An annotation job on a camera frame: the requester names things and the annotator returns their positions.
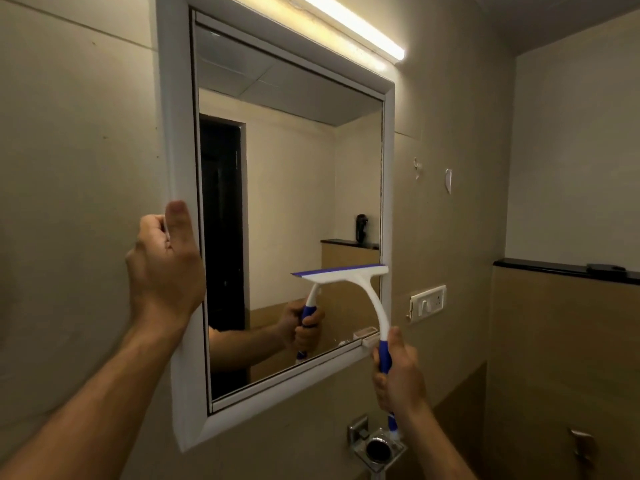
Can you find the person's right hand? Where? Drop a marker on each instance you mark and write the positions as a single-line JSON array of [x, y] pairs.
[[405, 382]]

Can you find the person's left hand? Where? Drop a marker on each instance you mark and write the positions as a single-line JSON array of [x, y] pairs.
[[167, 279]]

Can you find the person's right thumb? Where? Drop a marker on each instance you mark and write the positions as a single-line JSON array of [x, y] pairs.
[[396, 344]]

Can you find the person's left thumb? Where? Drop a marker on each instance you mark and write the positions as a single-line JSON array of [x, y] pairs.
[[181, 227]]

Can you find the white and blue squeegee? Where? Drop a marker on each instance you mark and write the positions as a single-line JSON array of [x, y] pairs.
[[350, 277]]

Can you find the white framed wall mirror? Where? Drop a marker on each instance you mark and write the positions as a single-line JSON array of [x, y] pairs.
[[280, 204]]

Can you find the person's right forearm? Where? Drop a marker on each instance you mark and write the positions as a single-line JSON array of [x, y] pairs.
[[437, 449]]

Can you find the person's left forearm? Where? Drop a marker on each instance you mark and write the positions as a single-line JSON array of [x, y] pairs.
[[95, 414]]

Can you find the black stone ledge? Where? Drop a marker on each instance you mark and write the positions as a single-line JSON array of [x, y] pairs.
[[560, 269]]

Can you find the lit white tube light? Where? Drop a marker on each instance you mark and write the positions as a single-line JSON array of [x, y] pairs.
[[357, 24]]

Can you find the white wall switch socket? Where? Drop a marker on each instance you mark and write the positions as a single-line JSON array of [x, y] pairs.
[[427, 303]]

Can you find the chrome wall holder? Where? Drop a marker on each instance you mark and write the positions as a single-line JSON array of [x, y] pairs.
[[377, 447]]

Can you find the small white wall hook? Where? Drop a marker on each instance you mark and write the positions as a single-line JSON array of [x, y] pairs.
[[448, 180]]

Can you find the small clear wall hook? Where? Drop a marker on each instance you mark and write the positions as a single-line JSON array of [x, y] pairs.
[[417, 167]]

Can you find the chrome wall fixture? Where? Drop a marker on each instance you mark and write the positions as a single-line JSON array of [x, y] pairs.
[[582, 444]]

